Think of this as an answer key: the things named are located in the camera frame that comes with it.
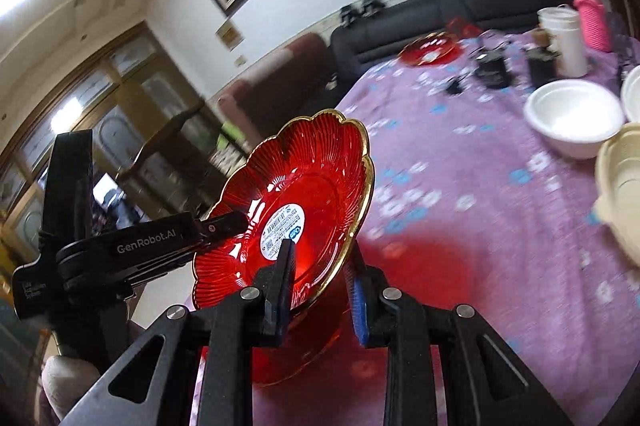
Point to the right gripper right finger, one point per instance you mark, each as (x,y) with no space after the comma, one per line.
(354,272)

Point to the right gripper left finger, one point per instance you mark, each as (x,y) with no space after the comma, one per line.
(279,292)

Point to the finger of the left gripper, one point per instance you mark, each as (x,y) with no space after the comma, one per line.
(221,227)

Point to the small red glass plate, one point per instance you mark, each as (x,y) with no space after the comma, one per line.
(311,183)

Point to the white bowl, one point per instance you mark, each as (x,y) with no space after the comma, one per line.
(574,116)
(630,95)

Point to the cream scalloped bowl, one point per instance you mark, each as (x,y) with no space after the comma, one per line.
(617,176)

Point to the person's hand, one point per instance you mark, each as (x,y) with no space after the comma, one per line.
(65,381)

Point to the large red glass plate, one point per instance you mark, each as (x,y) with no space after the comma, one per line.
(239,354)

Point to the wooden chair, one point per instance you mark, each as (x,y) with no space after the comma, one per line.
(194,166)

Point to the purple floral tablecloth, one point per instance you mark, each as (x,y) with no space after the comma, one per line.
(470,205)

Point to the wooden door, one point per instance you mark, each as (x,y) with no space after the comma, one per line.
(123,93)

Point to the brown armchair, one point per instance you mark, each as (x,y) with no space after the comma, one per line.
(285,83)

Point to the small black clip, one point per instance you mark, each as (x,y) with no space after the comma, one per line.
(454,86)

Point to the far red glass plate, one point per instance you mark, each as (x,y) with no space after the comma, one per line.
(432,49)

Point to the black round device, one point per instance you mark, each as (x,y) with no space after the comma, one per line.
(490,68)

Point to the dark jar with cork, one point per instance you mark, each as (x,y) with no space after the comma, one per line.
(540,58)

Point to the black leather sofa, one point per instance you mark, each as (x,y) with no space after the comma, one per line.
(369,40)

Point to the white plastic jar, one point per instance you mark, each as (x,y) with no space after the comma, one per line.
(563,25)

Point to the pink sleeved bottle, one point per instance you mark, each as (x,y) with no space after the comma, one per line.
(592,17)

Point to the small wall plaque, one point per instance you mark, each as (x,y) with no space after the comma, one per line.
(229,35)

